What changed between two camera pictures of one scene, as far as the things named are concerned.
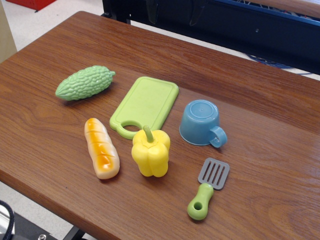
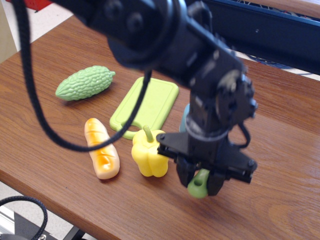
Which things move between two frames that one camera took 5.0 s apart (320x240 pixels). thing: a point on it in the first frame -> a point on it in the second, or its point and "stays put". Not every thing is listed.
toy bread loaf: x=103 y=152 stays put
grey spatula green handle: x=213 y=175 -> x=197 y=187
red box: x=36 y=5 stays put
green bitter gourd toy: x=85 y=83 stays put
